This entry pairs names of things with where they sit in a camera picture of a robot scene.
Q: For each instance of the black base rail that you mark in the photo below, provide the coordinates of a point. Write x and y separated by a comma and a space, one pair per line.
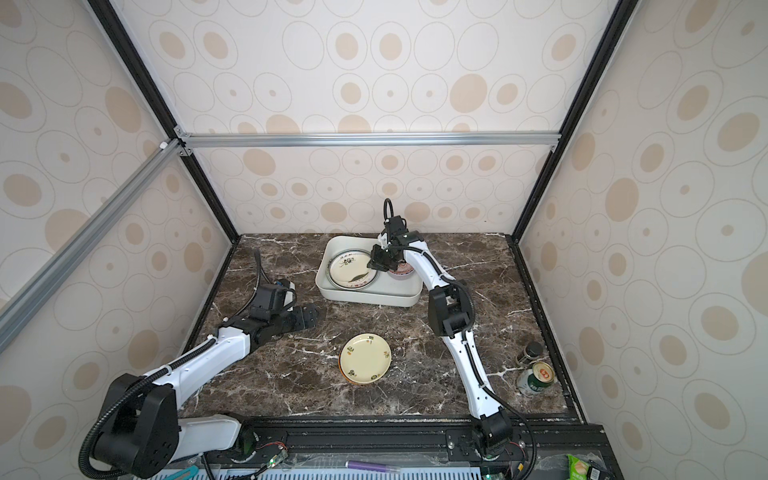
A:
450, 439

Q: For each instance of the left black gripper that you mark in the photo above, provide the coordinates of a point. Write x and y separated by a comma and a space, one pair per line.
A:
301, 322

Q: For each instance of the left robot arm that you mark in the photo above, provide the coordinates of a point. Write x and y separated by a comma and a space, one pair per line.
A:
174, 384

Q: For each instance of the cream plate with flower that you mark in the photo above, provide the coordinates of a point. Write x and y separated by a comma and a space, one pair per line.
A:
349, 270

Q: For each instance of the white plastic bin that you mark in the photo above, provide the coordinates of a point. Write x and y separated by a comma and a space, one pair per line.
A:
385, 290

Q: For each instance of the diagonal aluminium frame bar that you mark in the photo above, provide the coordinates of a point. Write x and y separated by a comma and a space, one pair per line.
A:
22, 308

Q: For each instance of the red patterned bowl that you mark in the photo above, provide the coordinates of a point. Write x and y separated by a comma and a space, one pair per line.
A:
402, 271

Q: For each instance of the dark glass jar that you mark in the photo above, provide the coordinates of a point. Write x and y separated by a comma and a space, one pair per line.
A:
531, 353

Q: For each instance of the yellow plate red marks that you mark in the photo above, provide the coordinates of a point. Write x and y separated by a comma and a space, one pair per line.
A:
365, 359

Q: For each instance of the purple pen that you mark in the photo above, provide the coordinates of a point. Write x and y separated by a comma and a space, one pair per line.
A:
371, 467

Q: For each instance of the green drink can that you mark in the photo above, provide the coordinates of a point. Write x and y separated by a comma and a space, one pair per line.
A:
537, 378

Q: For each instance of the green snack packet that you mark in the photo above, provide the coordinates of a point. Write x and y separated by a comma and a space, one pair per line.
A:
583, 470

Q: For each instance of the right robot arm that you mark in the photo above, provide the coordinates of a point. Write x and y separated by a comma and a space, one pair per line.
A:
451, 316

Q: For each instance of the horizontal aluminium frame bar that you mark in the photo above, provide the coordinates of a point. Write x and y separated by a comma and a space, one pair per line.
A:
378, 139

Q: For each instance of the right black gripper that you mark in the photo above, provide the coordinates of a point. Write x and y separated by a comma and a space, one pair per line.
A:
377, 259

